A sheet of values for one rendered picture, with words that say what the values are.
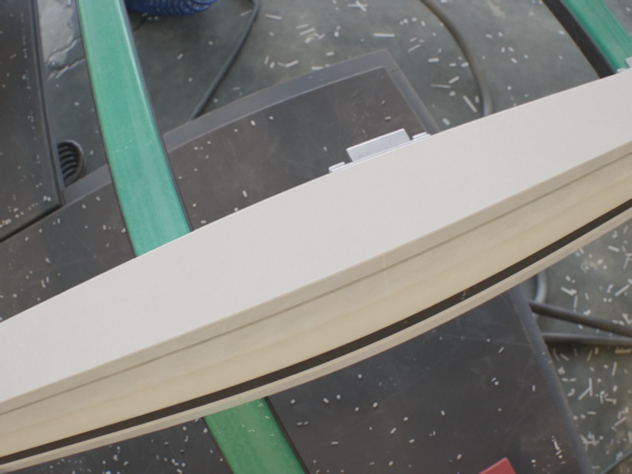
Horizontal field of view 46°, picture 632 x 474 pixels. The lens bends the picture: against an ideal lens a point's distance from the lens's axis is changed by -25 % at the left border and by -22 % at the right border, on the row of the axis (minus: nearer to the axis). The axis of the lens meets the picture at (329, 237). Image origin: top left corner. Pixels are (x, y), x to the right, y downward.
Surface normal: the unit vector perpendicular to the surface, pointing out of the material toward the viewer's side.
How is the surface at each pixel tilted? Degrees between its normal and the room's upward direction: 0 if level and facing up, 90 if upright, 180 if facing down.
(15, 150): 0
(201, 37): 0
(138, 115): 0
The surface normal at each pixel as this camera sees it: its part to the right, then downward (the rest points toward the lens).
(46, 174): -0.03, -0.39
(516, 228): 0.40, 0.84
